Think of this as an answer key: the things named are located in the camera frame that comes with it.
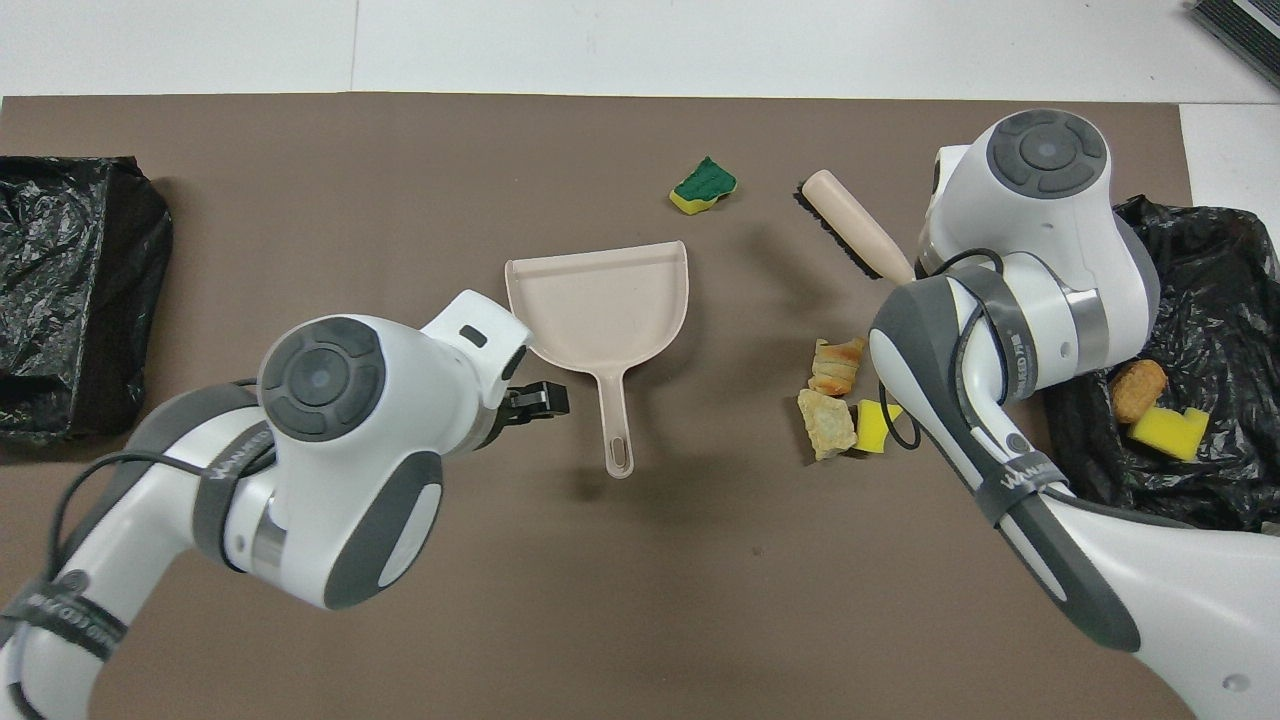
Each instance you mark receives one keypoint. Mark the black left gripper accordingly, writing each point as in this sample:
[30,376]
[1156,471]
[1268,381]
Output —
[535,402]

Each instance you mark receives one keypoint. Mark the beige plastic dustpan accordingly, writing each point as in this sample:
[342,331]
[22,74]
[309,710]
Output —
[600,310]

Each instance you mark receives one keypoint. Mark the green and yellow sponge piece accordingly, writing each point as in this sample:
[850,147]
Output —
[705,185]

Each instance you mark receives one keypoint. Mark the pale crusty bread chunk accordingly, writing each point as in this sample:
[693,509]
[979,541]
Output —
[828,425]

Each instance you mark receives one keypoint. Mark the long orange croissant piece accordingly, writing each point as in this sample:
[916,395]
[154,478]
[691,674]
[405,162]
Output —
[838,367]

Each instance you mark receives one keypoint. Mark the curved yellow sponge piece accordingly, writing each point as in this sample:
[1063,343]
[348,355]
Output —
[873,428]

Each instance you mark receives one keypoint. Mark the beige hand brush black bristles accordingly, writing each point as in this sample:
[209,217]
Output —
[860,230]

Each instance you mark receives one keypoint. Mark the oval brown bread roll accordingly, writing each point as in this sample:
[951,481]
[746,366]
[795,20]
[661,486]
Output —
[1138,391]

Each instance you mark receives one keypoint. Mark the notched yellow sponge piece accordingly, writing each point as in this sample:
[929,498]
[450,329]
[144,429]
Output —
[1168,432]

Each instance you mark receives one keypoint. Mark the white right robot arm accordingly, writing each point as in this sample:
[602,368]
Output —
[1040,300]

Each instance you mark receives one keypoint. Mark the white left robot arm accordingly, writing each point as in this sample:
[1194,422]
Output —
[330,470]

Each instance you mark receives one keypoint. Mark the bin lined with black bag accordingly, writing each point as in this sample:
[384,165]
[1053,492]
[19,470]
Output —
[70,230]
[1220,330]

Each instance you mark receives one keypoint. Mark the brown paper table mat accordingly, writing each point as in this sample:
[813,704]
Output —
[300,200]

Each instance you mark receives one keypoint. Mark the dark grey ribbed device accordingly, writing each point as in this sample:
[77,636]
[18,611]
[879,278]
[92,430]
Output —
[1245,30]

